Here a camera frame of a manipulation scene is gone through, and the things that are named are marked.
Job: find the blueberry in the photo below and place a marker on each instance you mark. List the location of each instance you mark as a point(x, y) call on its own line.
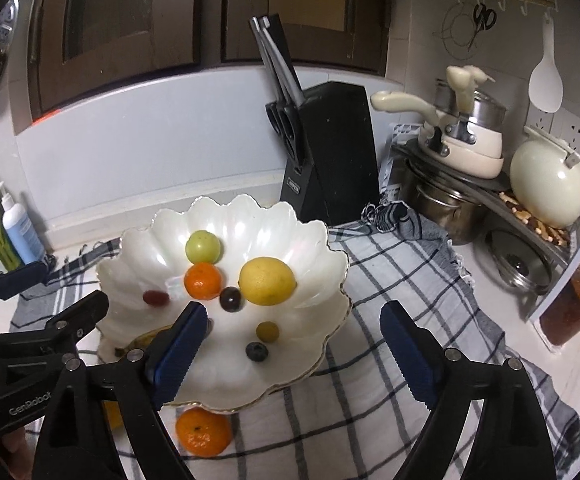
point(257, 351)

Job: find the steel corner shelf rack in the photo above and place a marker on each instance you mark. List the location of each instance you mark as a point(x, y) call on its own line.
point(559, 270)

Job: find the spotted ripe banana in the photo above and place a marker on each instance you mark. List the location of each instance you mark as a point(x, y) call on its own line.
point(142, 340)

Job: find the green round fruit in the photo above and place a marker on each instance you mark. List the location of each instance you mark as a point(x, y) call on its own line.
point(202, 246)

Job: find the glass pot lid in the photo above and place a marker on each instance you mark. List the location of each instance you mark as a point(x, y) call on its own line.
point(519, 260)

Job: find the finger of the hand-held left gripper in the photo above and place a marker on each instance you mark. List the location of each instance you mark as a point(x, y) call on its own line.
point(22, 277)
point(80, 315)

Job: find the white black checkered cloth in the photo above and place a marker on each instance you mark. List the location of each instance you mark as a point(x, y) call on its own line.
point(369, 270)

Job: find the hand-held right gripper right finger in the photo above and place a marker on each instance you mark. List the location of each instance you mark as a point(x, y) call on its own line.
point(412, 355)

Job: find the brown cabinet door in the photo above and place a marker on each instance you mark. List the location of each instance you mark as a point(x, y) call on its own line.
point(210, 10)
point(369, 10)

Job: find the person's left hand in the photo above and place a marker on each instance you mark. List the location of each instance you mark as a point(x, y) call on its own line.
point(17, 452)

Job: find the white blue pump bottle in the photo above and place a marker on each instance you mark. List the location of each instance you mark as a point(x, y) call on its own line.
point(17, 232)

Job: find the black hanging scissors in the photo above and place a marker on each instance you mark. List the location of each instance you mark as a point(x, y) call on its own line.
point(484, 19)

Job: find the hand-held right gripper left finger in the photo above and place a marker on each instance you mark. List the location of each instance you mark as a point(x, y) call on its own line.
point(180, 345)

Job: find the large steel pot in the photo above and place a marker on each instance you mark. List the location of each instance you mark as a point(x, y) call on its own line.
point(444, 210)

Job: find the dark purple grape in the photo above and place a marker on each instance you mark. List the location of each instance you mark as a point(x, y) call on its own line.
point(230, 299)

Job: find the jar of orange sauce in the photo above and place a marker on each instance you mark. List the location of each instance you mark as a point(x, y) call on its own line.
point(574, 305)

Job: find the small tan round fruit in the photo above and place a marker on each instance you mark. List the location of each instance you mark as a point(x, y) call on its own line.
point(267, 332)

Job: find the orange mandarin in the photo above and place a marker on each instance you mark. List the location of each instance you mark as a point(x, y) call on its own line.
point(204, 432)
point(203, 281)

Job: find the black knife block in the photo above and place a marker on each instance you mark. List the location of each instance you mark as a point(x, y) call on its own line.
point(340, 150)

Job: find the red grape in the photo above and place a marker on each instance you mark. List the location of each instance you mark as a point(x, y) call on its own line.
point(155, 297)

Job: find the white wall socket panel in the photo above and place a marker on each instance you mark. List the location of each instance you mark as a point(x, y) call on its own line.
point(579, 135)

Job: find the white plastic basket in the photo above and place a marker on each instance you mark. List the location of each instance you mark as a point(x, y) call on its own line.
point(394, 160)

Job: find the white rice paddle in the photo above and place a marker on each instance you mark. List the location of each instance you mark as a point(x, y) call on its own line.
point(545, 87)

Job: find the cream round kettle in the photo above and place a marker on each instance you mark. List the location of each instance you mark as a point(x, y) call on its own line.
point(547, 185)

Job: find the yellow lemon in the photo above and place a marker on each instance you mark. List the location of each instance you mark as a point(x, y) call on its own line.
point(267, 280)

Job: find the white scalloped bowl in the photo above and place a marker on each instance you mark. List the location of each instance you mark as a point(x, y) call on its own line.
point(250, 230)

